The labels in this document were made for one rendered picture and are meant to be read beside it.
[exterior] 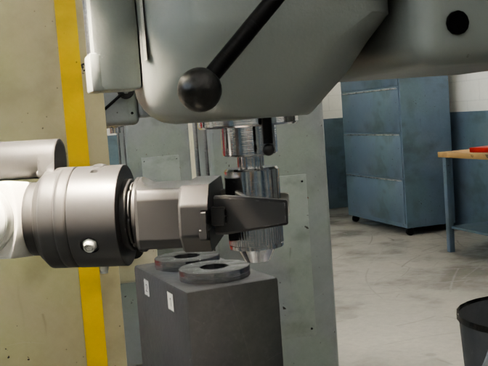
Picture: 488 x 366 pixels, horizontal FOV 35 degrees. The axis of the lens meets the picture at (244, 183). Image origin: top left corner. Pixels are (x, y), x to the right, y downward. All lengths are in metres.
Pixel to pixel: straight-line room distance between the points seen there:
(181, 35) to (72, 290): 1.88
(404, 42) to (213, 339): 0.47
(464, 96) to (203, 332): 7.31
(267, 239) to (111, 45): 0.20
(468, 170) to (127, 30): 7.60
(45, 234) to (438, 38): 0.35
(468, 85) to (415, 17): 7.48
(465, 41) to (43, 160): 0.36
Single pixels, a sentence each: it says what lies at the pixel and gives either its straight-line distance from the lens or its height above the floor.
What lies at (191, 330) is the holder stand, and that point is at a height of 1.07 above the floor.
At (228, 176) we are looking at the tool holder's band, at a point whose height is 1.26.
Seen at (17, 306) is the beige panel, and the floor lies 0.81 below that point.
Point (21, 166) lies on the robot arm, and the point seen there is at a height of 1.28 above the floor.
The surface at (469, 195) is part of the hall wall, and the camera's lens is 8.18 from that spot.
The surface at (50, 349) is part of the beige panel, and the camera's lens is 2.44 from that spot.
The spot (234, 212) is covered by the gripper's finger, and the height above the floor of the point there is 1.24.
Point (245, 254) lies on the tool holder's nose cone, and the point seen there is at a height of 1.20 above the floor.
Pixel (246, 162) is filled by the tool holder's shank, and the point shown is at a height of 1.27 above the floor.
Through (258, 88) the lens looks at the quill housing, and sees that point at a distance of 0.59.
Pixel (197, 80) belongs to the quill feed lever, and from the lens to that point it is 0.51.
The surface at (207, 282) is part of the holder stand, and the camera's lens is 0.95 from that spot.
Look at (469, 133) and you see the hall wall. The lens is 8.09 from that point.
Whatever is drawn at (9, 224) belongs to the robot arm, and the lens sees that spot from 0.67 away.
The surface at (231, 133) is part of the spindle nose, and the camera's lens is 0.65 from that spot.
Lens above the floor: 1.31
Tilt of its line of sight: 5 degrees down
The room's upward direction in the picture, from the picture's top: 4 degrees counter-clockwise
